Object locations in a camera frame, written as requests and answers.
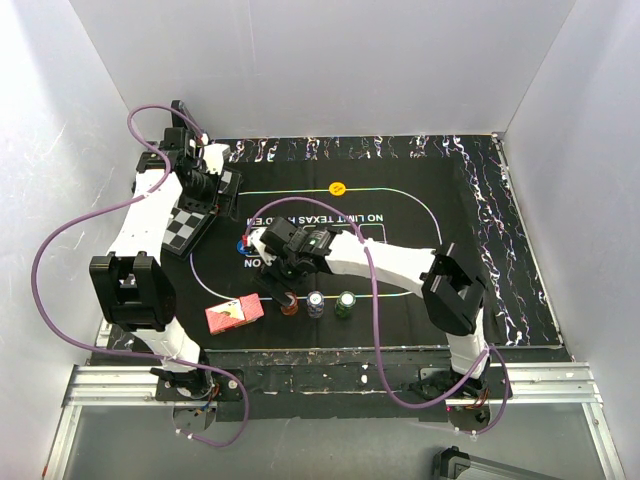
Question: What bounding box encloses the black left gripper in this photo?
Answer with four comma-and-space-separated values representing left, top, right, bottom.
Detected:
181, 167, 241, 222

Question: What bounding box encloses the red poker chip stack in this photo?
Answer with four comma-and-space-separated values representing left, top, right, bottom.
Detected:
280, 292, 298, 316

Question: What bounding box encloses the blue poker chip stack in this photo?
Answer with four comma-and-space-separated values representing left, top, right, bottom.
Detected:
306, 291, 325, 319

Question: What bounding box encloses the blue small blind button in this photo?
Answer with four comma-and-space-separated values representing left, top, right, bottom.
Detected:
236, 240, 249, 255

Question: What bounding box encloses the yellow big blind button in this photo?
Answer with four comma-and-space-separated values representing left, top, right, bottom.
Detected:
328, 181, 347, 197

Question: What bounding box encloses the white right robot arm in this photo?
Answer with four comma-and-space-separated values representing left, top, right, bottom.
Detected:
243, 217, 489, 398

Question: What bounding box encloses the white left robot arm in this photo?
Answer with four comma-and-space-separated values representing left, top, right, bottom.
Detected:
89, 127, 237, 400

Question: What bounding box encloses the black white chess board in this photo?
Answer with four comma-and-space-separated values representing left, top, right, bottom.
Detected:
162, 167, 243, 260

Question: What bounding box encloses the red playing card box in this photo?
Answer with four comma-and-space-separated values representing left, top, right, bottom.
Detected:
205, 293, 264, 335

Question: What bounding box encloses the black chess board lid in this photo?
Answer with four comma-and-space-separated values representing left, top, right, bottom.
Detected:
170, 99, 209, 145

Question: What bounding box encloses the green poker chip stack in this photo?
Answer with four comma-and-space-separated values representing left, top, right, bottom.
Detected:
334, 291, 356, 319

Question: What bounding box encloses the black poker felt mat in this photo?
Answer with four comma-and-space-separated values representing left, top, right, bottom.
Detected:
160, 135, 562, 350

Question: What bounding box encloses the black case bottom right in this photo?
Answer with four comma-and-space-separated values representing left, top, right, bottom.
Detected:
432, 446, 556, 480

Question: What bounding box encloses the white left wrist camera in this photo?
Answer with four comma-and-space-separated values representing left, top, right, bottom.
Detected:
203, 143, 231, 174

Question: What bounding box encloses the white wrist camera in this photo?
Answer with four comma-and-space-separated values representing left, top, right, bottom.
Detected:
203, 143, 231, 174
246, 227, 276, 266

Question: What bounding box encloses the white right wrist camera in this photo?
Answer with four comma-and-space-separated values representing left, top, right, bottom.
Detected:
246, 227, 276, 266

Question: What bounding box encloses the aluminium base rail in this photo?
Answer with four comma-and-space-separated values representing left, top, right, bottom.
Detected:
43, 349, 629, 479

